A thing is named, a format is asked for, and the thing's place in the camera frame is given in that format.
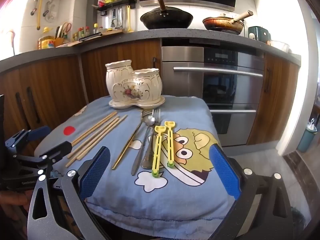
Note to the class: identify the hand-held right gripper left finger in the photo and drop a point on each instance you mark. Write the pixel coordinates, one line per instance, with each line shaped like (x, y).
(97, 172)

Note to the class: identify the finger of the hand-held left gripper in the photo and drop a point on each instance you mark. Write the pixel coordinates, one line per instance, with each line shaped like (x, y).
(62, 147)
(40, 131)

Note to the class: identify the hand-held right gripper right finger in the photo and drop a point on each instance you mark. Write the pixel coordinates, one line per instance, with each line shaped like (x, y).
(225, 170)

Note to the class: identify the wooden chopstick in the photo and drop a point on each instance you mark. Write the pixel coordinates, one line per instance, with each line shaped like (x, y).
(100, 124)
(97, 133)
(105, 135)
(95, 140)

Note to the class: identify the gold metal fork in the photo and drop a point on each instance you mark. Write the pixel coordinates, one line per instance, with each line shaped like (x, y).
(125, 151)

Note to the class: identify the silver flower-shaped spoon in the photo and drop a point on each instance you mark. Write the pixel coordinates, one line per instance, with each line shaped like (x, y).
(136, 162)

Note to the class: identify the silver metal fork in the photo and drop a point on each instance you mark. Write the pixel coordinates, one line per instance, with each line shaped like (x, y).
(147, 158)

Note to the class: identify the yellow plastic sealing clip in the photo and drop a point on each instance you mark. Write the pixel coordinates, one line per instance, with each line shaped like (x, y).
(170, 150)
(157, 152)

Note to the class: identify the cream floral ceramic utensil holder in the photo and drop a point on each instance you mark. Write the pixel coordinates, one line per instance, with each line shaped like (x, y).
(132, 90)

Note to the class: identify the person's left hand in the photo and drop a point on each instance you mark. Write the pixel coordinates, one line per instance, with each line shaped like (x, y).
(12, 202)

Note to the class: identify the blue cartoon printed cloth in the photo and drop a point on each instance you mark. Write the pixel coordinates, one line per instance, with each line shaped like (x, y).
(175, 192)

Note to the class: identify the stainless steel built-in oven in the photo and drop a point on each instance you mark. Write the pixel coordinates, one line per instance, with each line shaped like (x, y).
(220, 90)

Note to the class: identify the teal bin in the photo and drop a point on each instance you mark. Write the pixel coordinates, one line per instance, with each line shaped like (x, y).
(306, 140)

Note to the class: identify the cream ceramic holder tray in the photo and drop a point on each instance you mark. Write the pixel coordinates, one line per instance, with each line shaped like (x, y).
(152, 104)

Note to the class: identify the yellow cooking oil bottle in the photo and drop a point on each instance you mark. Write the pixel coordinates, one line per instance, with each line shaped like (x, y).
(46, 41)

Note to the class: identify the wooden knife block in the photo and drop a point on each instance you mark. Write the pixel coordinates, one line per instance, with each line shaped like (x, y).
(59, 42)

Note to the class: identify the red cap sauce bottle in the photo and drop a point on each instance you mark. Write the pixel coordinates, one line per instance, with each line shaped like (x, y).
(87, 32)
(82, 33)

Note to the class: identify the black kitchen knife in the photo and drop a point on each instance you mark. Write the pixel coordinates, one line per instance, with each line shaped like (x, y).
(90, 37)

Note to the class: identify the wooden cabinet beside oven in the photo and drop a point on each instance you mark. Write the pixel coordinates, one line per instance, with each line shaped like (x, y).
(120, 55)

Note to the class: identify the yellow cap sauce bottle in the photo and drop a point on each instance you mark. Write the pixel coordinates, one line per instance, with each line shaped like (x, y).
(96, 28)

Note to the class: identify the wooden cutting board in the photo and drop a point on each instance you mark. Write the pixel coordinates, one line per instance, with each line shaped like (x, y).
(113, 32)

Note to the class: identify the hanging metal spatula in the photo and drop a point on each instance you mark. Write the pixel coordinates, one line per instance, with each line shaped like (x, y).
(114, 21)

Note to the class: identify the clear plastic container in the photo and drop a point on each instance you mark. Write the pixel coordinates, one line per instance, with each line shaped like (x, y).
(280, 46)

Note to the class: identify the grey kitchen countertop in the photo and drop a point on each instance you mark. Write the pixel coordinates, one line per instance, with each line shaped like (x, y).
(140, 34)

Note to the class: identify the hanging yellow ladle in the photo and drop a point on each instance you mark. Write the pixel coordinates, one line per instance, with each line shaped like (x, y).
(129, 22)

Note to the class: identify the green countertop appliance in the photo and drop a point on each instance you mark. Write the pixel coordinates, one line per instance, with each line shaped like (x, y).
(257, 33)

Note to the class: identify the black wall spice shelf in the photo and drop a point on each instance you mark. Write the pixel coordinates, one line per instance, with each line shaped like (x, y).
(117, 3)

